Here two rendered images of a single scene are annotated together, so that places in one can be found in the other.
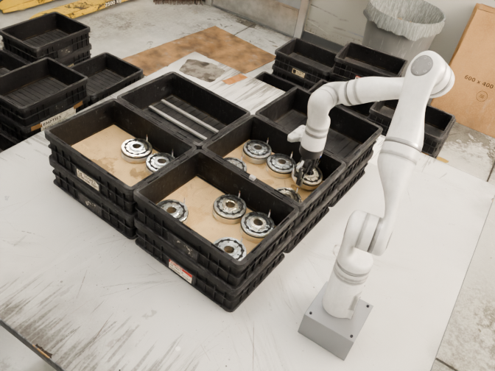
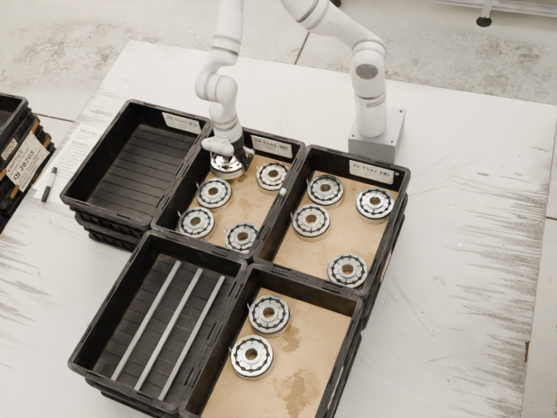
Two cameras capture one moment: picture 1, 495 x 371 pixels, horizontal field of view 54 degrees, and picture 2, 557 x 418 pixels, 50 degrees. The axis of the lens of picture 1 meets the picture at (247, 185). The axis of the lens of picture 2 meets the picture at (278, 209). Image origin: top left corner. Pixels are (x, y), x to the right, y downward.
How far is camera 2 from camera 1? 149 cm
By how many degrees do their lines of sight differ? 56
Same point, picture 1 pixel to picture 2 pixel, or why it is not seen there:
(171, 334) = (449, 254)
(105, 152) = (267, 400)
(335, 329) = (399, 122)
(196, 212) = (326, 255)
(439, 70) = not seen: outside the picture
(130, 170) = (288, 352)
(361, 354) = not seen: hidden behind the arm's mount
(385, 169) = (336, 21)
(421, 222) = not seen: hidden behind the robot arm
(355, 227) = (380, 57)
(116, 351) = (491, 290)
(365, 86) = (237, 27)
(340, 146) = (146, 151)
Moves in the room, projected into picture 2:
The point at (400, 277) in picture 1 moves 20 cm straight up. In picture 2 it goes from (294, 103) to (289, 59)
